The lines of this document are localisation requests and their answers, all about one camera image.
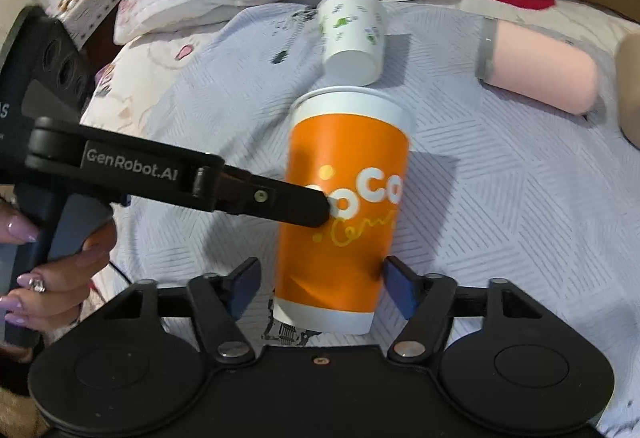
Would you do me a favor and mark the left hand with painted nails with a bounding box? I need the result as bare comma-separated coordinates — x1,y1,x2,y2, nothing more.
1,221,117,332

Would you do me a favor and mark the orange paper cup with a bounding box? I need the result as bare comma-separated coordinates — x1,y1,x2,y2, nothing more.
273,86,413,335

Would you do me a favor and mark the taupe cylinder cup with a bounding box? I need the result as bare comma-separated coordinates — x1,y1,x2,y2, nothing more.
615,33,640,149

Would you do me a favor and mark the pink cylinder cup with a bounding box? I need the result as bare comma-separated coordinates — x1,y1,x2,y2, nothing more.
475,18,599,115

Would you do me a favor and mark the grey striped cloth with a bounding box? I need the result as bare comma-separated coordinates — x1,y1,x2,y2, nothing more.
140,5,639,437

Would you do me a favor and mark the cartoon print bed sheet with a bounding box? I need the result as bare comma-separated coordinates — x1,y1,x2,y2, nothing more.
82,0,639,136

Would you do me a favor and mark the white floral paper cup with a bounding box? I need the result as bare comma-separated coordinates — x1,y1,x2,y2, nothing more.
317,0,386,86

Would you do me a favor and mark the bedside table with patterned cloth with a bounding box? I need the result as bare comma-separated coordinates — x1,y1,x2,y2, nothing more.
54,0,121,48

